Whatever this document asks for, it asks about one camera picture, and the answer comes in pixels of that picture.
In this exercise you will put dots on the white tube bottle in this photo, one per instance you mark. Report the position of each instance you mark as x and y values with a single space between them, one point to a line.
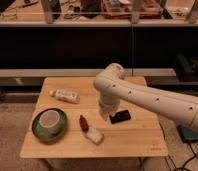
65 95

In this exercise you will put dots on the black equipment on right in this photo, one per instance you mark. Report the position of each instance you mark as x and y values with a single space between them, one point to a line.
186 68

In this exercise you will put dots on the black phone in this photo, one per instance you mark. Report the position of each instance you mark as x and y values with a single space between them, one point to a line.
120 117

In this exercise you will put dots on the white cup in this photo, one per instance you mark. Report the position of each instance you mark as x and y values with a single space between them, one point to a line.
50 120

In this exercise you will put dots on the red brown small object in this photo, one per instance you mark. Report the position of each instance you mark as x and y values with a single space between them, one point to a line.
83 124

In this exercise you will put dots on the long wooden workbench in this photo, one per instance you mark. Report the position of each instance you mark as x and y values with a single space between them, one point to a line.
81 72

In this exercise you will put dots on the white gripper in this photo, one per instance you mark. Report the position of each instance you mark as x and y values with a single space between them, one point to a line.
108 109

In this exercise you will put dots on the red toolbox tray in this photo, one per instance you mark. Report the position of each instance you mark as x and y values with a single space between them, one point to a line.
123 9

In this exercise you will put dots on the wooden folding table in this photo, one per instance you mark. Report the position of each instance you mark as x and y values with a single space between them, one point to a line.
139 137

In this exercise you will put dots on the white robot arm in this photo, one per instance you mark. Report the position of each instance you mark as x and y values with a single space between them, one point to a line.
112 87

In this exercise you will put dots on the green plate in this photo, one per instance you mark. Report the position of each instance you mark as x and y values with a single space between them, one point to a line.
45 136

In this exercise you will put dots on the blue foot pedal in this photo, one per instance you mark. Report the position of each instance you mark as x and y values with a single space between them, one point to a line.
187 135

